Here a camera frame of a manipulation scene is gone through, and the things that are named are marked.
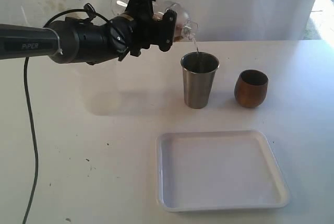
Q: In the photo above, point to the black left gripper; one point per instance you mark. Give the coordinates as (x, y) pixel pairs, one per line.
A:
(143, 34)

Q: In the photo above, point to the clear plastic measuring cup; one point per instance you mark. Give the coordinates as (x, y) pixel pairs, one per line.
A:
(144, 9)

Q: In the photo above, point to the clear plastic dome lid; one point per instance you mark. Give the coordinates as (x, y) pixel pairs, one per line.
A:
(185, 28)

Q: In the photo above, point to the stainless steel cup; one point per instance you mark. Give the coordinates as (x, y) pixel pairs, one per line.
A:
(198, 70)

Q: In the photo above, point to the brown wooden bowl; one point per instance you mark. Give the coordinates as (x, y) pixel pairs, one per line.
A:
(251, 88)

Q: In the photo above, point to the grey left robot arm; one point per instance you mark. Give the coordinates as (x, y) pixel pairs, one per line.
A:
(92, 40)

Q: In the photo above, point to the white left zip tie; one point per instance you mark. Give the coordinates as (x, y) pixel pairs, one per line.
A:
(59, 49)

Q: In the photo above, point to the white rectangular tray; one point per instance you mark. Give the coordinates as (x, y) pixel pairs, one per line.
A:
(228, 170)

